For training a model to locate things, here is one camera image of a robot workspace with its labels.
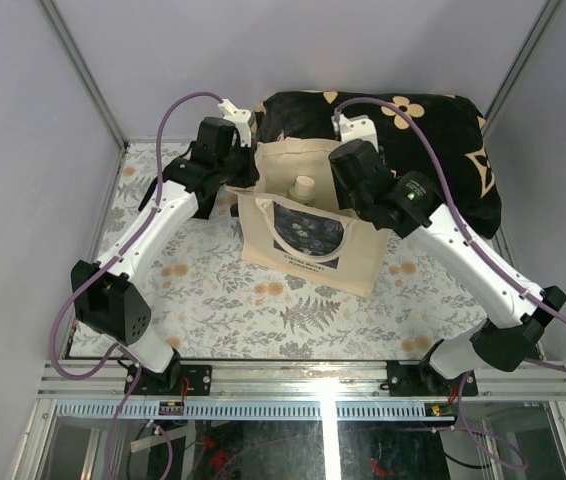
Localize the green bottle cream cap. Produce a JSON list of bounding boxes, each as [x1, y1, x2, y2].
[[287, 175, 316, 206]]

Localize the beige canvas tote bag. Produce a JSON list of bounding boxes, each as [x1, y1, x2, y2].
[[230, 138, 390, 298]]

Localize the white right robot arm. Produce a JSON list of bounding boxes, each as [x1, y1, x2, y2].
[[328, 139, 566, 395]]

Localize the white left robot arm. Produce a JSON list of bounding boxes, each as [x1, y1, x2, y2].
[[71, 109, 255, 395]]

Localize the black floral plush pillow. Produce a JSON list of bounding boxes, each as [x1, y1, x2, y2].
[[253, 91, 502, 239]]

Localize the floral table cloth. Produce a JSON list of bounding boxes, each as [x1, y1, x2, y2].
[[75, 141, 519, 360]]

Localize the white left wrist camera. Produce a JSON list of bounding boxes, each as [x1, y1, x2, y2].
[[218, 99, 254, 147]]

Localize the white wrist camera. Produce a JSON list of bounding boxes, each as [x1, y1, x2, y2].
[[332, 114, 379, 150], [218, 99, 254, 147]]

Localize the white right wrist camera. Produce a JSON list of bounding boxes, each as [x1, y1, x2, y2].
[[332, 114, 379, 150]]

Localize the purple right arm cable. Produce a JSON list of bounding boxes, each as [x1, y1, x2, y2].
[[332, 97, 566, 469]]

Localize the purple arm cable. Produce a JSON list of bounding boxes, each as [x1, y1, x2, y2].
[[332, 97, 566, 469], [50, 92, 222, 480]]

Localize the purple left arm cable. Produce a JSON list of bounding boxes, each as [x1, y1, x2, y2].
[[50, 92, 222, 480]]

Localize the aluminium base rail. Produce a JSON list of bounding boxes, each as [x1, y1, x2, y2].
[[33, 360, 566, 423]]

